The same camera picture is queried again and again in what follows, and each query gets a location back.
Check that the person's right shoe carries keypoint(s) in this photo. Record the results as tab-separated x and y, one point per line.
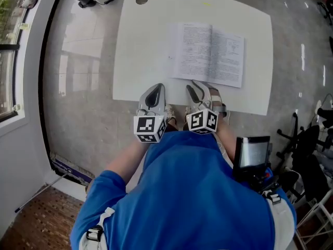
187	113

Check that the curved glass window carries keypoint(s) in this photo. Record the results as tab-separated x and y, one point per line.
7	74

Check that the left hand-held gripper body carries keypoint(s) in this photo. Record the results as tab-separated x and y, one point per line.
145	125

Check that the clear plastic container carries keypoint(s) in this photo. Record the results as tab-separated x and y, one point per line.
28	1

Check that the white table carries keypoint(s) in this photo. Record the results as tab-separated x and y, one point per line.
143	61

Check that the white metal rack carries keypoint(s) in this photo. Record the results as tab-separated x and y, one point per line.
312	212

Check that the person's right hand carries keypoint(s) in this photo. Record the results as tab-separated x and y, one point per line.
216	98

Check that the black monitor screen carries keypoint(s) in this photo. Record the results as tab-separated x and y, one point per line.
252	155

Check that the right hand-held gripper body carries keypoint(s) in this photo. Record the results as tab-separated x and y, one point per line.
199	121

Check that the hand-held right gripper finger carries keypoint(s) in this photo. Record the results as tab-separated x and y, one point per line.
205	95
190	99

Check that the person's left forearm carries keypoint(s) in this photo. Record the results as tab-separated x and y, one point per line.
127	160

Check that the black office chair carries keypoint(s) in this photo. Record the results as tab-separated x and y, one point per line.
314	176
309	137
326	12

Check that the person's shoe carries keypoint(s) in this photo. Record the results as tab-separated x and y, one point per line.
170	112
187	113

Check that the person's left shoe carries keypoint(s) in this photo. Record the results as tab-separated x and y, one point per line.
170	112

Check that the small window latch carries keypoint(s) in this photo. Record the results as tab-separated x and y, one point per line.
16	107
25	26

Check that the person's blue shirt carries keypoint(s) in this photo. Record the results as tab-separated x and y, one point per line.
187	191

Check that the black clamp mount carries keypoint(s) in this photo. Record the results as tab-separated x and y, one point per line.
260	181

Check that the white book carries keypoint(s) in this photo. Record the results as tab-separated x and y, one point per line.
208	53

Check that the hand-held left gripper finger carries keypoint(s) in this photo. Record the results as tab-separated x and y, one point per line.
163	104
141	104

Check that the person's right forearm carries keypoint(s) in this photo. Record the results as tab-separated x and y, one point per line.
226	137

